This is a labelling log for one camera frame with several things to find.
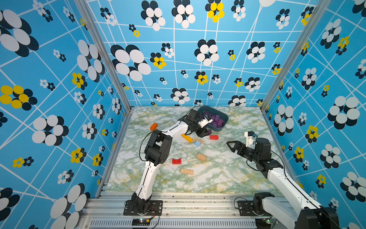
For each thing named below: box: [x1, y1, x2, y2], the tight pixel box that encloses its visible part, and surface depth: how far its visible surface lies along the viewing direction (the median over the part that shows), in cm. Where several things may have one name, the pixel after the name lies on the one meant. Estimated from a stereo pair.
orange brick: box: [150, 122, 158, 132], surface depth 110 cm
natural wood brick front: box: [180, 168, 194, 176], surface depth 87 cm
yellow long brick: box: [181, 133, 194, 144], surface depth 103 cm
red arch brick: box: [172, 158, 182, 165], surface depth 91 cm
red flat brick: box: [209, 135, 219, 140], surface depth 104 cm
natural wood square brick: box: [196, 153, 207, 162], surface depth 92 cm
